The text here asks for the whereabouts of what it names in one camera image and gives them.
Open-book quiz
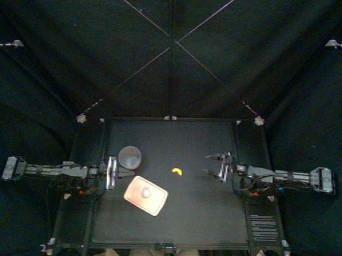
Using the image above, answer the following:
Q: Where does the pink rectangular plate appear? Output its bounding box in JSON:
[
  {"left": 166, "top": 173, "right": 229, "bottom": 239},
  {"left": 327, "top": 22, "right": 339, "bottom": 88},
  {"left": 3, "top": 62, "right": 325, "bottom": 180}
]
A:
[{"left": 122, "top": 175, "right": 169, "bottom": 217}]

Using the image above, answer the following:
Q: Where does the grey plastic cup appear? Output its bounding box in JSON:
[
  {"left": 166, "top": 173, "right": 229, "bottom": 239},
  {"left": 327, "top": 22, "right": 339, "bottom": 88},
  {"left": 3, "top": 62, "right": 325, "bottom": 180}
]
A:
[{"left": 116, "top": 145, "right": 142, "bottom": 171}]

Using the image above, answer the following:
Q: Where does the black cloth backdrop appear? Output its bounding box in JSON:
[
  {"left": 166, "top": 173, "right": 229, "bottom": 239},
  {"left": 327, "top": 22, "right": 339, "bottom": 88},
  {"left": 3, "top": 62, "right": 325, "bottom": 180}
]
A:
[{"left": 0, "top": 0, "right": 342, "bottom": 256}]

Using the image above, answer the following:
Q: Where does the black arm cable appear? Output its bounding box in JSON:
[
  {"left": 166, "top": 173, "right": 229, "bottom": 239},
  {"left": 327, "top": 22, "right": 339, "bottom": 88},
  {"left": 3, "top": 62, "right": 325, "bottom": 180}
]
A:
[{"left": 238, "top": 174, "right": 269, "bottom": 198}]

